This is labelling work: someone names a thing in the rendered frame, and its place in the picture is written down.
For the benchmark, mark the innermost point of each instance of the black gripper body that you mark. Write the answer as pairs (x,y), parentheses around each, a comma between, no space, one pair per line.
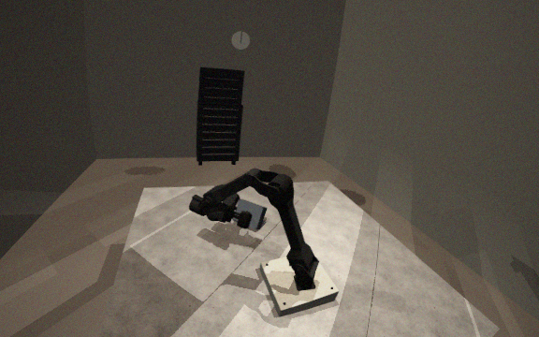
(244,217)

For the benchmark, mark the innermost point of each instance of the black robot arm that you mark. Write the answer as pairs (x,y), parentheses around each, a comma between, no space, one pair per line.
(280,192)

